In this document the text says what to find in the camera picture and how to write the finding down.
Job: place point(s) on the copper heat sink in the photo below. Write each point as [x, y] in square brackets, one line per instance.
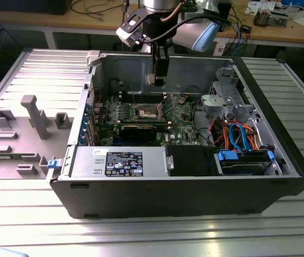
[261, 18]

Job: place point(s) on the blue plastic case latch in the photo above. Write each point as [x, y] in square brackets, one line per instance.
[53, 164]

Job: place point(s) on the metal locking lever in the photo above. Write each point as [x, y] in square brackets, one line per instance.
[171, 110]
[133, 96]

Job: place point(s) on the grey parts rack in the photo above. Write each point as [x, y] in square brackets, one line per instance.
[20, 150]

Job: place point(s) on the black upright box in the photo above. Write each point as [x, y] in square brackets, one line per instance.
[226, 13]

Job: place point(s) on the black plastic shroud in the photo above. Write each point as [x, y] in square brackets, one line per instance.
[189, 160]

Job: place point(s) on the blue cardboard box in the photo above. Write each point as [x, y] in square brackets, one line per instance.
[302, 3]

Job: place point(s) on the wooden workbench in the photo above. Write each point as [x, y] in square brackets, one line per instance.
[33, 21]

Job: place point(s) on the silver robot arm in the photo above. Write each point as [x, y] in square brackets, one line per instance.
[205, 37]

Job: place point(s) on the blue card retainer clip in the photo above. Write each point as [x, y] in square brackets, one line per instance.
[88, 108]
[86, 120]
[83, 131]
[81, 140]

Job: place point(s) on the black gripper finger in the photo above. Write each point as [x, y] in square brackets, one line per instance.
[162, 68]

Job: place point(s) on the small black adapter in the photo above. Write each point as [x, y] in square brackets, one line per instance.
[247, 28]

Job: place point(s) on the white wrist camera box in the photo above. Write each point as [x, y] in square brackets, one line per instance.
[129, 32]

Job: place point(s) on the grey plastic case latch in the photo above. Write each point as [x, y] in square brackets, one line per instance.
[92, 57]

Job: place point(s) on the grey metal drive cage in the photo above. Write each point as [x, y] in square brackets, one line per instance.
[216, 103]

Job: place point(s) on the hard disk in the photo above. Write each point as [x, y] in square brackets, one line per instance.
[243, 167]

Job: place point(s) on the graphics card with black shroud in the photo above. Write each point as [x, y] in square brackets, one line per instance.
[138, 132]

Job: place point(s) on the blue disk carrier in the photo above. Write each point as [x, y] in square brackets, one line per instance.
[226, 155]

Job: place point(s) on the black rating label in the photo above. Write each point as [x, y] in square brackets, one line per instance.
[125, 163]

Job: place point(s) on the green RAM stick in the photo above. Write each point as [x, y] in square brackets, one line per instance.
[3, 157]

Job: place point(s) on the silver CPU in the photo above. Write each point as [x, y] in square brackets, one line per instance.
[149, 79]

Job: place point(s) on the black PC case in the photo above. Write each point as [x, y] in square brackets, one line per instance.
[167, 198]

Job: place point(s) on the black computer tower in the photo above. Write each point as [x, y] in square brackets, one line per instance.
[28, 6]

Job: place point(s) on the silver metal bracket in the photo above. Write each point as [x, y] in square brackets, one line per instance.
[169, 162]

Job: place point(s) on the grey electronic device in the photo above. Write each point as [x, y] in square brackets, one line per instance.
[277, 18]

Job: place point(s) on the green motherboard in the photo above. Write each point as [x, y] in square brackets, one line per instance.
[179, 128]

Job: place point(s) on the grey power supply unit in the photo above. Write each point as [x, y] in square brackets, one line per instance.
[87, 163]

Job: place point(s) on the black RAM slot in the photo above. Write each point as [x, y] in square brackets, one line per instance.
[141, 99]
[141, 94]
[143, 121]

